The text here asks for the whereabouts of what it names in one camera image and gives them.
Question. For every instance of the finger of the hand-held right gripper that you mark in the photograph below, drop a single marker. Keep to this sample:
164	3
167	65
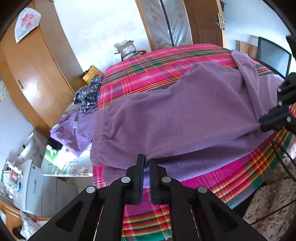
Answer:
286	92
277	125

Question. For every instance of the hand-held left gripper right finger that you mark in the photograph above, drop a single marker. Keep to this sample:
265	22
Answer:
151	185

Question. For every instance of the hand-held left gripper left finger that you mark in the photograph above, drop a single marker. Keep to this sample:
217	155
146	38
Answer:
142	185

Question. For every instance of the purple fleece pants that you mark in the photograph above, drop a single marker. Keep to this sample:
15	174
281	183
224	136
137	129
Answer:
173	115

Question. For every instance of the black office chair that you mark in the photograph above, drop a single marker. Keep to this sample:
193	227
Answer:
270	53

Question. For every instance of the wooden panel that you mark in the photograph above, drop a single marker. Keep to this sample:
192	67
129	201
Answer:
248	49

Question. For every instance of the grey folding table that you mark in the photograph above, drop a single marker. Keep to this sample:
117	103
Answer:
76	169

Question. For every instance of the person's floral clothing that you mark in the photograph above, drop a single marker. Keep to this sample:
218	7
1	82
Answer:
272	199

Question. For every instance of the light purple shirt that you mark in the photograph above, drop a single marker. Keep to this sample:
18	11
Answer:
76	132

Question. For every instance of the green tissue pack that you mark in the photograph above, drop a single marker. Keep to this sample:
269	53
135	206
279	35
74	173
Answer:
54	157

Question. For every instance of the wooden door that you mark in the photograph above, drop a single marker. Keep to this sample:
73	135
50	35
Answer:
203	23

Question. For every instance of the black cloth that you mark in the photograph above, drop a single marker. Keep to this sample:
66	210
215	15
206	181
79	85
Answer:
54	143

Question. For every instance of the blue floral garment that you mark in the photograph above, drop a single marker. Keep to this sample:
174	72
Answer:
89	92

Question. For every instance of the white drawer cabinet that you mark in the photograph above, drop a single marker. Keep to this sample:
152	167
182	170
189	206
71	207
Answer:
30	185

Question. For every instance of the white cardboard carton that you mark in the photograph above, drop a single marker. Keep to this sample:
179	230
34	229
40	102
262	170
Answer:
34	148

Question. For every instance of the floral bed quilt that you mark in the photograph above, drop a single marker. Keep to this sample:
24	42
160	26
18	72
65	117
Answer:
30	227

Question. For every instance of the pink green plaid blanket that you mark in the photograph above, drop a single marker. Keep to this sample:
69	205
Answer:
150	62

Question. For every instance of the yellow box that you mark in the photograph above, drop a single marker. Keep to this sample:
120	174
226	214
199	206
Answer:
91	73

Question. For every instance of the white small package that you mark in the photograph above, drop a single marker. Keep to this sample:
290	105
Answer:
116	58

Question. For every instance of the clear plastic door curtain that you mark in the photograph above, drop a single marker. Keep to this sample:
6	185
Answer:
161	23

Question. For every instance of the brown cardboard box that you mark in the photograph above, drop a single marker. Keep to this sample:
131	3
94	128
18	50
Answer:
127	48

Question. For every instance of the wooden wardrobe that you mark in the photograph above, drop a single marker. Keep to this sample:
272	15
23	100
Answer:
41	69

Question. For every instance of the white plastic bag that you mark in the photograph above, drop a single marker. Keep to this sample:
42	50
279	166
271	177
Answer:
26	23

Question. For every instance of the wooden door frame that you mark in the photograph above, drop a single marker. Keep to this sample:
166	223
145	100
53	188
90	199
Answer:
145	25

